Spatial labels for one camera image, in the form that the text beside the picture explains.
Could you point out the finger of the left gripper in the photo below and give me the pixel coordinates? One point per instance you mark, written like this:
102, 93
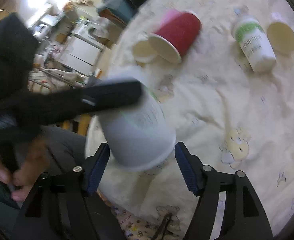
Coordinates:
61, 106

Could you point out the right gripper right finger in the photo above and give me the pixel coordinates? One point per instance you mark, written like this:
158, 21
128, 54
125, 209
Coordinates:
243, 215

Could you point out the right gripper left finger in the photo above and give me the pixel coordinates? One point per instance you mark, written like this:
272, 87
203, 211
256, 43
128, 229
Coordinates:
66, 206

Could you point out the white cup green globe print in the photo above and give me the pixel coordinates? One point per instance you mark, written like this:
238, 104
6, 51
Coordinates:
139, 136

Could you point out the small cream patterned paper cup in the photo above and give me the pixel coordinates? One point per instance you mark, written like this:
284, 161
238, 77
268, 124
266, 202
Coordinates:
143, 52

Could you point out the red ribbed paper cup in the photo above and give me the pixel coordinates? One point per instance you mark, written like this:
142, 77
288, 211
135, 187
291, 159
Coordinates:
174, 38

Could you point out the pink paper cup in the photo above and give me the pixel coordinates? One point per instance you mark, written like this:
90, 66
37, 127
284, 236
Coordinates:
168, 16

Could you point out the white cup green leaf print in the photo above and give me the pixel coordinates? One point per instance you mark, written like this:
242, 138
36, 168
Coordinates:
254, 43

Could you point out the small lilac paper cup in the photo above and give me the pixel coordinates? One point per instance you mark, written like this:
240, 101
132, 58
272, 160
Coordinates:
280, 34

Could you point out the person's left hand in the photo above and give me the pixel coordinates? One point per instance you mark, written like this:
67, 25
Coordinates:
36, 162

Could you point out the white washing machine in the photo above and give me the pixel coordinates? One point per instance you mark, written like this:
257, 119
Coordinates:
86, 33

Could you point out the cream bear print duvet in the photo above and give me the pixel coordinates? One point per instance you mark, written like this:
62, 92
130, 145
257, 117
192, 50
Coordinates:
227, 115

